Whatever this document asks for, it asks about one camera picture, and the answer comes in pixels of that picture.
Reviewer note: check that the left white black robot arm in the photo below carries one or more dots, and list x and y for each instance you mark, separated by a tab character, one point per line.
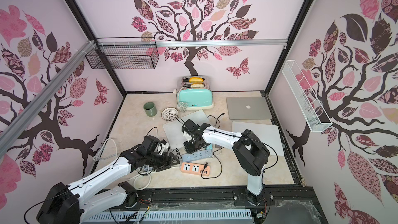
78	201

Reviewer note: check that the bread slice in toaster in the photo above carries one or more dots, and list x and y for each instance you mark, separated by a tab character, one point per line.
196	80

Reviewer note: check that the white patterned bowl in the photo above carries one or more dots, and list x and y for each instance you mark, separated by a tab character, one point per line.
169	114

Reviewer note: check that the grey power strip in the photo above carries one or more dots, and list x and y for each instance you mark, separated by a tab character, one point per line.
198	155

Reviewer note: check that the green mug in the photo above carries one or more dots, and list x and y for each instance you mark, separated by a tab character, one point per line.
150	109

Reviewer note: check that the white laptop right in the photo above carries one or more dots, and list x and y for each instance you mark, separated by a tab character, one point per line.
268	134

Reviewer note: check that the white laptop centre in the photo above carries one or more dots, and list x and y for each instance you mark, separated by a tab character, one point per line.
173	129

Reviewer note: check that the mint green toaster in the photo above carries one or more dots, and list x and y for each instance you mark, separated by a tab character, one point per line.
191	97

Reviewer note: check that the black wire basket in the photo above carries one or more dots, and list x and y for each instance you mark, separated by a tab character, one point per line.
124	55

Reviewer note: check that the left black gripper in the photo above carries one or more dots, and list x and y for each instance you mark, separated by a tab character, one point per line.
168	164

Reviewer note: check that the orange power strip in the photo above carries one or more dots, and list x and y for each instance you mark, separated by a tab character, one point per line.
195	169

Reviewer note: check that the white wire basket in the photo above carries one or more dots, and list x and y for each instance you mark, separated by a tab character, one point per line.
301	84

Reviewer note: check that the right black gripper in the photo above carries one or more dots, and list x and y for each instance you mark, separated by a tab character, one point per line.
193	143

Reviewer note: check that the silver apple laptop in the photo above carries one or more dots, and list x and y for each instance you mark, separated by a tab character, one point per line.
248	108

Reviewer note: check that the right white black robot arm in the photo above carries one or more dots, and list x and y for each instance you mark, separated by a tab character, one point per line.
251	153

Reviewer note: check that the white laptop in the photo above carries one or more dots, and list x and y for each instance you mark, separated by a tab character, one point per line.
173	129
268	134

